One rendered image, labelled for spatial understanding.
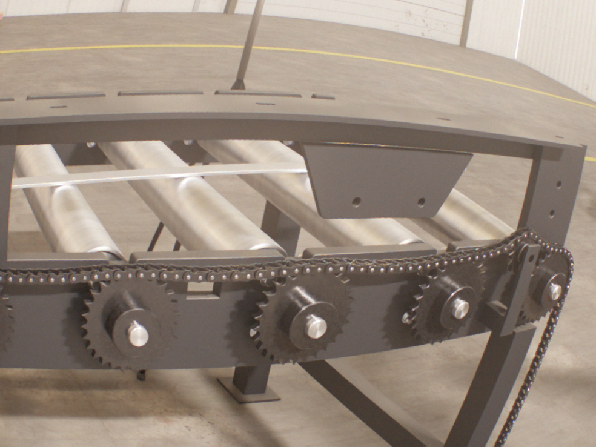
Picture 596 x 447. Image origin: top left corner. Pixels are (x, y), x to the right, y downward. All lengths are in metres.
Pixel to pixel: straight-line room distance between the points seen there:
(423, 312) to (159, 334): 0.49
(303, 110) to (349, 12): 11.07
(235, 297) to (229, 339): 0.07
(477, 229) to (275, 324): 0.64
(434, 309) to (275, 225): 1.06
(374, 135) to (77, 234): 0.49
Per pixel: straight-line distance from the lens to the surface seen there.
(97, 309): 1.22
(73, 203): 1.50
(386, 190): 1.46
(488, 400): 1.89
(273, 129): 1.32
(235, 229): 1.51
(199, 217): 1.58
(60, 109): 1.11
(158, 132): 1.23
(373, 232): 1.67
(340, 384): 2.35
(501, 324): 1.68
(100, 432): 2.43
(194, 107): 1.18
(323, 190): 1.39
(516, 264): 1.66
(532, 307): 1.77
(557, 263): 1.77
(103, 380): 2.68
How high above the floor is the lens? 1.45
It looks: 20 degrees down
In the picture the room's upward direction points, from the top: 13 degrees clockwise
